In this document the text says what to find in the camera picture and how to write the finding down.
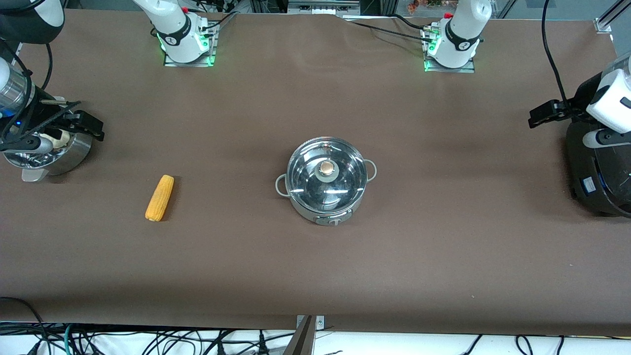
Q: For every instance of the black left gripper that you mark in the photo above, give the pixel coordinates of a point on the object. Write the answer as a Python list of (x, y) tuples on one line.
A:
[(575, 107)]

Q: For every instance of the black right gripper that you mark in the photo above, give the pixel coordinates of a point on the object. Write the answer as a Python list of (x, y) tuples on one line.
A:
[(35, 120)]

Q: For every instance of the yellow corn cob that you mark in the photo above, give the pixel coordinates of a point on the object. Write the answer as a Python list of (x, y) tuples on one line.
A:
[(160, 197)]

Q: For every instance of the glass pot lid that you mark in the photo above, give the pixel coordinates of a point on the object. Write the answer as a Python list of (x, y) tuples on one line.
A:
[(326, 170)]

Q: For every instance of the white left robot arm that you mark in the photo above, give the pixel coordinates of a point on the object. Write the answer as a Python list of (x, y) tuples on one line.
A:
[(461, 29)]

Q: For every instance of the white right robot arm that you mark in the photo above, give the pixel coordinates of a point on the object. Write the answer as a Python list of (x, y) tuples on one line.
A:
[(177, 29)]

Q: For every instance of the silver steamer pot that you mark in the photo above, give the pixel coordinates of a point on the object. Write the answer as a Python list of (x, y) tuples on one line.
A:
[(74, 153)]

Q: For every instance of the silver electric cooking pot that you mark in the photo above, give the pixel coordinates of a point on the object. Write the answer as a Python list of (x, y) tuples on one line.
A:
[(296, 197)]

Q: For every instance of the white steamed bun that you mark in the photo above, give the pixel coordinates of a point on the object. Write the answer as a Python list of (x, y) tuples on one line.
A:
[(62, 140)]

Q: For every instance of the black rice cooker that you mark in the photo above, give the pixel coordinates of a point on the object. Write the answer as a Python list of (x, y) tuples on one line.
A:
[(599, 182)]

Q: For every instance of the orange background object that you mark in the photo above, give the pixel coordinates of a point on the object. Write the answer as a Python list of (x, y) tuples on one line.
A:
[(416, 5)]

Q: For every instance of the grey power strip box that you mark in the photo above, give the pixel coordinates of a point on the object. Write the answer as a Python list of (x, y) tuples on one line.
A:
[(323, 7)]

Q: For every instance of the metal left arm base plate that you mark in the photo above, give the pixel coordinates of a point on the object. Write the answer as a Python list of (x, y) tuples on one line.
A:
[(471, 66)]

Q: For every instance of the metal corner bracket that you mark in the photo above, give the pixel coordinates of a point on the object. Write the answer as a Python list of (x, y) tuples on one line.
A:
[(603, 25)]

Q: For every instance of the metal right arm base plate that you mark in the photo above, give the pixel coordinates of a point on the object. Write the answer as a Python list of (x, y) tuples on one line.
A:
[(213, 47)]

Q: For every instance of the dark camera stand bar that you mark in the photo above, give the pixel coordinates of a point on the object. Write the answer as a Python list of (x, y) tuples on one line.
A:
[(300, 340)]

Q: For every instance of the metal table clamp bracket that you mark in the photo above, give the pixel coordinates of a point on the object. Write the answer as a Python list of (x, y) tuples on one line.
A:
[(319, 323)]

